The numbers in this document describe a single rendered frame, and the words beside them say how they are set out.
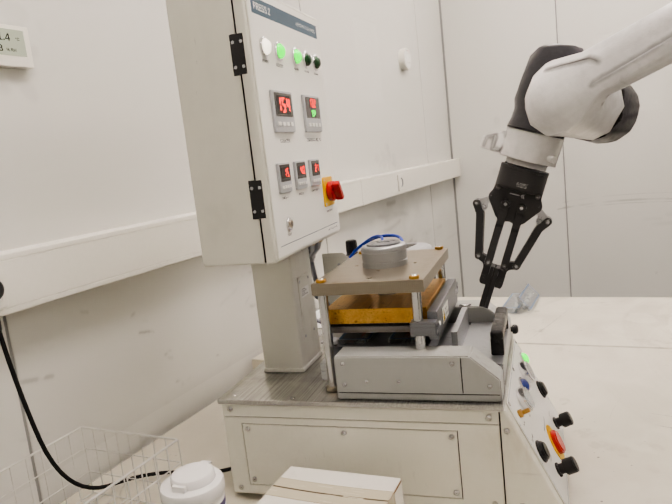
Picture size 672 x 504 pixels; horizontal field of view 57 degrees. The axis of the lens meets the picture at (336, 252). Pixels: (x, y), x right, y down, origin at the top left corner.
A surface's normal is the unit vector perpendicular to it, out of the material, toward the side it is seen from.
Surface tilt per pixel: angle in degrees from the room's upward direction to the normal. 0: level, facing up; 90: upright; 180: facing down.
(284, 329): 90
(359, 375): 90
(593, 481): 0
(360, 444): 90
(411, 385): 90
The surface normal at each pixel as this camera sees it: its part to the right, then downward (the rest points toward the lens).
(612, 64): -0.64, -0.04
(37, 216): 0.90, -0.03
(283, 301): -0.30, 0.18
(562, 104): -0.51, 0.15
